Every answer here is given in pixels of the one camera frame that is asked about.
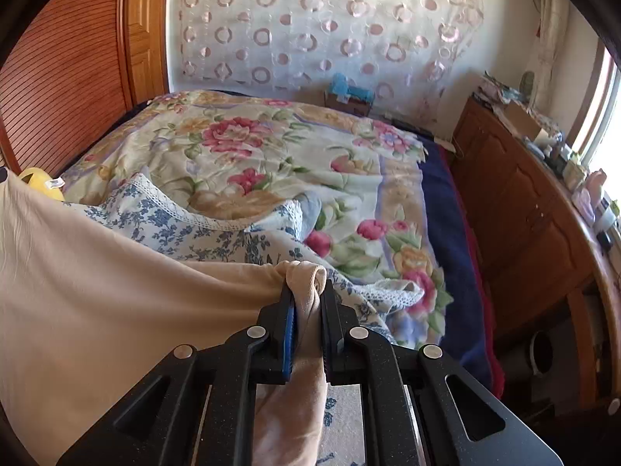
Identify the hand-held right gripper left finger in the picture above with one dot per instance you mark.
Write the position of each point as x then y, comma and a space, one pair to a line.
289, 330

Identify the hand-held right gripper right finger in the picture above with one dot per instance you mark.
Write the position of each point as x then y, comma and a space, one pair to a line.
332, 335

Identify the peach printed t-shirt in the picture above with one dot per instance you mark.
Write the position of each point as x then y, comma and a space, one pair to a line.
97, 301

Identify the red blanket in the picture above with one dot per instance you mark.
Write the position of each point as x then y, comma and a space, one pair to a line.
485, 330

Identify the navy blue blanket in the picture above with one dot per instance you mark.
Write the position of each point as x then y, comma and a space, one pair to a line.
446, 213

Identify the blue floral white sheet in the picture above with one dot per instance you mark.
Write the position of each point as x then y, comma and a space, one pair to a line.
160, 223

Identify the floral blanket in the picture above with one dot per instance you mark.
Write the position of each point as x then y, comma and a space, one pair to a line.
233, 136

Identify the small cardboard box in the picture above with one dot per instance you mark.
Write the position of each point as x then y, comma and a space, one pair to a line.
347, 107

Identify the wooden cabinet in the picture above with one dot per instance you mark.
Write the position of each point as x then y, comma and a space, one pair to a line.
519, 194

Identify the blue plastic toy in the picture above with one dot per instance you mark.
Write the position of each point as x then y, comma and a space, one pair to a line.
349, 88

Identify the open cardboard box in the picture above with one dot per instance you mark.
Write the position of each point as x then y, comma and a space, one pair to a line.
521, 119

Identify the small black box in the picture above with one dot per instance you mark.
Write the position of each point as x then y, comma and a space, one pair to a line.
604, 239

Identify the yellow plush toy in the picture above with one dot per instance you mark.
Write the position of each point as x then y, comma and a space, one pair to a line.
36, 179

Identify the sheer circle-patterned curtain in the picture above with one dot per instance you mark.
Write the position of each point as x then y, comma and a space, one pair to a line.
291, 34

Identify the wooden louvered wardrobe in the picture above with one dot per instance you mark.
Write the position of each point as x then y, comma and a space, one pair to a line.
73, 68

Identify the window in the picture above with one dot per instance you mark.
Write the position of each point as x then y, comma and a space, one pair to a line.
606, 121

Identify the beige window curtain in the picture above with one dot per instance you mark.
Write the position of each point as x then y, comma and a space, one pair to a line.
548, 48

